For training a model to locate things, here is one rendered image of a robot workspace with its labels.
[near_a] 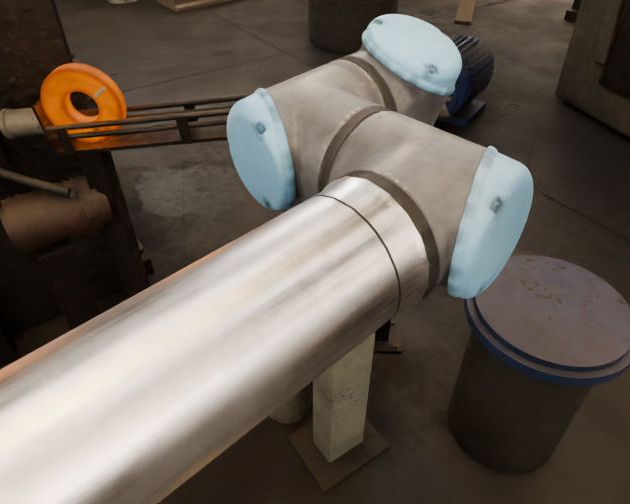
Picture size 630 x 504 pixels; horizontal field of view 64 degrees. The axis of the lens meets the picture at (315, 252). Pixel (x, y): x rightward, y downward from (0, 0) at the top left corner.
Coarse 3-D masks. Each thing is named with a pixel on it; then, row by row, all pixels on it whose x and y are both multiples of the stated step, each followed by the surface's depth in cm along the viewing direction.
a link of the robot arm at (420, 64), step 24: (384, 24) 43; (408, 24) 44; (360, 48) 44; (384, 48) 41; (408, 48) 42; (432, 48) 43; (456, 48) 44; (384, 72) 41; (408, 72) 41; (432, 72) 41; (456, 72) 43; (408, 96) 42; (432, 96) 43; (432, 120) 47
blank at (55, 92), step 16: (64, 64) 98; (80, 64) 97; (48, 80) 97; (64, 80) 97; (80, 80) 97; (96, 80) 97; (112, 80) 100; (48, 96) 99; (64, 96) 99; (96, 96) 99; (112, 96) 99; (48, 112) 101; (64, 112) 101; (112, 112) 101; (96, 128) 103; (112, 128) 103
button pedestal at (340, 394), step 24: (360, 360) 98; (336, 384) 98; (360, 384) 104; (336, 408) 104; (360, 408) 110; (312, 432) 123; (336, 432) 110; (360, 432) 118; (312, 456) 119; (336, 456) 117; (360, 456) 119; (336, 480) 114
